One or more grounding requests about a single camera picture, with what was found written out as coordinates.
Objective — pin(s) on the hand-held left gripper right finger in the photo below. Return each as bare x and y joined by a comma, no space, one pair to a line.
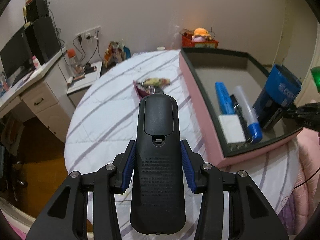
187,165

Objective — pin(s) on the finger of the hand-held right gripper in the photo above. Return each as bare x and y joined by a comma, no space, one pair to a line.
307,116

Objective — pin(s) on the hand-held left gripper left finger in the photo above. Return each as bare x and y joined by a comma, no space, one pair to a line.
127,165

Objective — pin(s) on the black remote control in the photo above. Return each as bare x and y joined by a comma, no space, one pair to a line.
157,155

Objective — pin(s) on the blue carton box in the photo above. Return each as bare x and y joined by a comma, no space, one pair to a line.
277,90

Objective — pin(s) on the pink box with dark rim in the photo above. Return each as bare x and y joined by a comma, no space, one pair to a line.
200,120

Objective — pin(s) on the translucent tube with blue cap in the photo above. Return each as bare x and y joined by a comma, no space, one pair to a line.
243,100

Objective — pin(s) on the black ribbed remote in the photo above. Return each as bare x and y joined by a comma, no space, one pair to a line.
237,107

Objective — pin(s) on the blue case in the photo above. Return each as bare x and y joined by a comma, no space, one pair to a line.
223,97

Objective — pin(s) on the maroon pouch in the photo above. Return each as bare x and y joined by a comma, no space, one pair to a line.
140,91

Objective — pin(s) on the metal keyring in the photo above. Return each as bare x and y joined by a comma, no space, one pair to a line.
153,90

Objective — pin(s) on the small white bedside table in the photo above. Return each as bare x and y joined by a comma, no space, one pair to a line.
85,85

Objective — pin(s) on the white desk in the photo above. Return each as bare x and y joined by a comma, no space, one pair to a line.
42,100

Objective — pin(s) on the colourful snack bag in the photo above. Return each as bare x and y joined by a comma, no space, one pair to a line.
112,53

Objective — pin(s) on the blue and white snack bag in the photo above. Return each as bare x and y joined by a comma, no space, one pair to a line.
126,50

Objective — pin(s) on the red printed crate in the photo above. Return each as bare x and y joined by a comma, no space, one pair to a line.
200,45

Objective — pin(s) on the clear bottle with red cap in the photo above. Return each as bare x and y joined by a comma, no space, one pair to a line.
71,57

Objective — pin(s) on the pink plush toy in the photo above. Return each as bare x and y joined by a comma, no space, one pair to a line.
198,38

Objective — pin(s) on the orange plush toy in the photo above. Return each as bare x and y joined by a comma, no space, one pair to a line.
201,31

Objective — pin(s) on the clear plastic bag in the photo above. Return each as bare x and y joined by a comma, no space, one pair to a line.
177,32

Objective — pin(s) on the pink lotion bottle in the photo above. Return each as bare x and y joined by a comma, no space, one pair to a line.
36,63

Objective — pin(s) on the black speaker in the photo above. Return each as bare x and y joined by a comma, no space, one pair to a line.
37,10
42,40

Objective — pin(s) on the black monitor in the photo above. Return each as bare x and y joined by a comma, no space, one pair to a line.
13,55

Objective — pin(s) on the white wall sockets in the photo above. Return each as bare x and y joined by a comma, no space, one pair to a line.
87,33

